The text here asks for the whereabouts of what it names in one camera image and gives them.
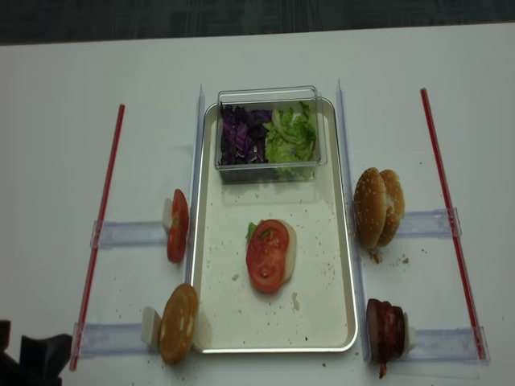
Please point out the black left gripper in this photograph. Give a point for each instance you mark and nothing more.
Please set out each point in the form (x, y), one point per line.
(40, 361)

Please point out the red tomato slice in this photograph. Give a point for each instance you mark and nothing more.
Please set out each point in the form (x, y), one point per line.
(267, 255)

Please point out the tomato slices in track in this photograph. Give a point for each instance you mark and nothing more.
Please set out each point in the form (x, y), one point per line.
(177, 234)

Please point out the bottom bun with lettuce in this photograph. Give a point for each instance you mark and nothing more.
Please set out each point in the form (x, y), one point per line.
(290, 253)

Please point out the green lettuce pieces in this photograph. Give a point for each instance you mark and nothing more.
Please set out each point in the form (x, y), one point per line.
(291, 136)

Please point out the stack of brown meat patties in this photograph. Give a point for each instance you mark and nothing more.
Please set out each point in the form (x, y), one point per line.
(387, 332)

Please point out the bread crumb chunk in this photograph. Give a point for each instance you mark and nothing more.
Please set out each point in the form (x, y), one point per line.
(375, 255)

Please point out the clear pusher track lower left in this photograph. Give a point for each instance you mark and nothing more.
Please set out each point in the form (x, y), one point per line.
(97, 339)

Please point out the clear pusher track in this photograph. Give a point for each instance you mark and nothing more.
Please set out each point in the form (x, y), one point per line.
(464, 344)
(137, 234)
(97, 339)
(439, 223)

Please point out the round bun bottom upright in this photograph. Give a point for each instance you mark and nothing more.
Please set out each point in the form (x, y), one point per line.
(178, 324)

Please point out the clear pusher track upper left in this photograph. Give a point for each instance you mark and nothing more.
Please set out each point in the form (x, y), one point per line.
(137, 234)

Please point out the silver metal tray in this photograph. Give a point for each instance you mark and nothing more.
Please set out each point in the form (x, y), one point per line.
(315, 311)

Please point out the purple cabbage pieces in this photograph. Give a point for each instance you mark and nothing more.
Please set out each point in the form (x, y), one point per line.
(243, 137)

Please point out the clear plastic salad container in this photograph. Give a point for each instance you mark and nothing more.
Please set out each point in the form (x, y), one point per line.
(270, 99)

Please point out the sesame bun left piece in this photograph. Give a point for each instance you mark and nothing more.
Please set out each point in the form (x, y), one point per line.
(369, 204)

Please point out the sesame bun piece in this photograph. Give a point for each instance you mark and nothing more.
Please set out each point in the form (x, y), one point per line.
(395, 206)
(369, 204)

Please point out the sesame bun right piece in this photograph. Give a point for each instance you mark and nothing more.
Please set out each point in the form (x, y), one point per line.
(395, 206)

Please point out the clear pusher track upper right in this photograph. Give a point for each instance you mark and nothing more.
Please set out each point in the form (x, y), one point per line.
(439, 223)

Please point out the clear pusher track lower right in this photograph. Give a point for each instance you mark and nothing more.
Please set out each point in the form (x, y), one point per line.
(464, 344)

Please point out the left red plastic rail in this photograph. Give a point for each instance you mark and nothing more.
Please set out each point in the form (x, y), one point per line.
(94, 243)

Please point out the red plastic rail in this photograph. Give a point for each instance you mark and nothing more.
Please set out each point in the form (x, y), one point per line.
(94, 243)
(475, 325)

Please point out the clear rail beside tray right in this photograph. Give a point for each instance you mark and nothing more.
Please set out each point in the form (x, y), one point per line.
(355, 252)

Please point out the right red plastic rail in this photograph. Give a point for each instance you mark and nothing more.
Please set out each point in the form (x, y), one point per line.
(475, 325)

